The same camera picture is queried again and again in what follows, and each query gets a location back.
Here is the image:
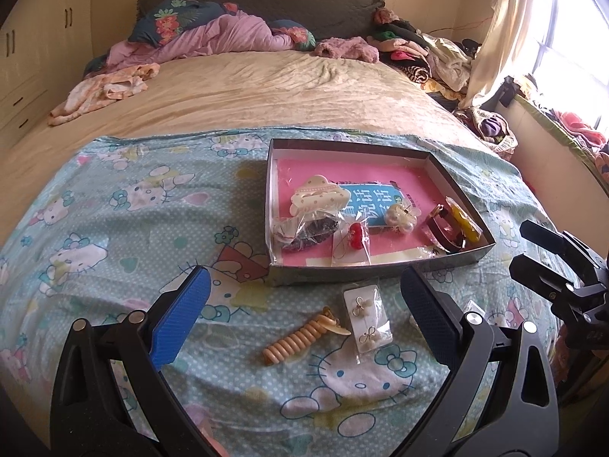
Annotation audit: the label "white hair claw clip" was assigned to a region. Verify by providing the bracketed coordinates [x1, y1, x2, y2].
[287, 175, 350, 218]

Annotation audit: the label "yellow bangle bag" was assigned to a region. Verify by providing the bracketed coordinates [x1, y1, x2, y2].
[447, 202, 481, 248]

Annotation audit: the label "cartoon cat printed blanket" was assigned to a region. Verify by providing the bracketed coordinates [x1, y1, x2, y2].
[0, 126, 579, 457]

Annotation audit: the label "pink duvet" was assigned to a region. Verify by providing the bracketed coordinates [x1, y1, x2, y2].
[86, 13, 317, 72]

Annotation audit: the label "dark hair accessory bag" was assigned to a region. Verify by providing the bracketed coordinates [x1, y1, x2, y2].
[272, 214, 341, 253]

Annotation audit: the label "grey padded headboard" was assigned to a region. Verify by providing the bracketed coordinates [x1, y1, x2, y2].
[136, 0, 386, 41]

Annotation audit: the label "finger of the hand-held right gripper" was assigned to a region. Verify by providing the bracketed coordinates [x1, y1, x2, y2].
[520, 220, 587, 273]
[509, 253, 580, 304]

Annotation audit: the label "pink clothes on windowsill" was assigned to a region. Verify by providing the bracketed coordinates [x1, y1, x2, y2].
[552, 109, 609, 172]

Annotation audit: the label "cream curtain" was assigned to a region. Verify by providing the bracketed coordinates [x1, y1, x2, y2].
[459, 0, 560, 110]

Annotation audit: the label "fuzzy pink garment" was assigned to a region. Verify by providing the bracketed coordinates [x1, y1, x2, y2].
[315, 37, 381, 62]

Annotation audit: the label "woven basket with clothes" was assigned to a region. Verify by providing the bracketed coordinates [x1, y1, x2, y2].
[454, 105, 519, 155]

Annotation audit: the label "red cherry hair tie packet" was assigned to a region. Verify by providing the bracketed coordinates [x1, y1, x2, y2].
[330, 219, 372, 267]

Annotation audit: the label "shallow grey cardboard box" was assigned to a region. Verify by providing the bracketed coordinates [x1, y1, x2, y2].
[265, 138, 496, 287]

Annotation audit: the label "window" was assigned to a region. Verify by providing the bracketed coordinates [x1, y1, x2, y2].
[523, 0, 609, 129]

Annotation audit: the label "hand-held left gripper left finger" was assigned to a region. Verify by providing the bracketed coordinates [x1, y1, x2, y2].
[50, 264, 220, 457]

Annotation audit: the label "green edged windowsill cover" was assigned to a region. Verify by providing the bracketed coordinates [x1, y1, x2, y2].
[511, 93, 609, 186]

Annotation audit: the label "brown strap wristwatch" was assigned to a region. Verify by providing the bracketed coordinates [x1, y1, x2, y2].
[425, 204, 464, 253]

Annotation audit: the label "beige bedspread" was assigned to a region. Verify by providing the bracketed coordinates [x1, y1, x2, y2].
[0, 50, 496, 229]

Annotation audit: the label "dark floral pillow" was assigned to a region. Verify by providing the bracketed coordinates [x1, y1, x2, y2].
[128, 0, 317, 51]

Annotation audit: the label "pile of mixed clothes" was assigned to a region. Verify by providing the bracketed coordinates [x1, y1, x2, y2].
[366, 8, 483, 93]

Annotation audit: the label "cream wardrobe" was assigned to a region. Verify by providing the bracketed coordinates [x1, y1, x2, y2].
[0, 0, 93, 148]

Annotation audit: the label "pearl flower hair clip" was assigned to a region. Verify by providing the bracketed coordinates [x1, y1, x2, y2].
[384, 201, 424, 236]

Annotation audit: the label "bow earrings card packet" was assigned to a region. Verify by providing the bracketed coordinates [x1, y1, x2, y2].
[343, 284, 393, 354]

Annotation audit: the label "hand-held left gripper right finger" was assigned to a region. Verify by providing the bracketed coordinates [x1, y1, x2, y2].
[395, 267, 560, 457]

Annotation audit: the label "pale pink patterned pajamas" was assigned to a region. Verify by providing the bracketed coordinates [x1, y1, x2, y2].
[48, 63, 161, 127]

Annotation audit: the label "beige spiral hair tie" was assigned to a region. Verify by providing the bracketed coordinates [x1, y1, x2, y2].
[261, 308, 352, 367]

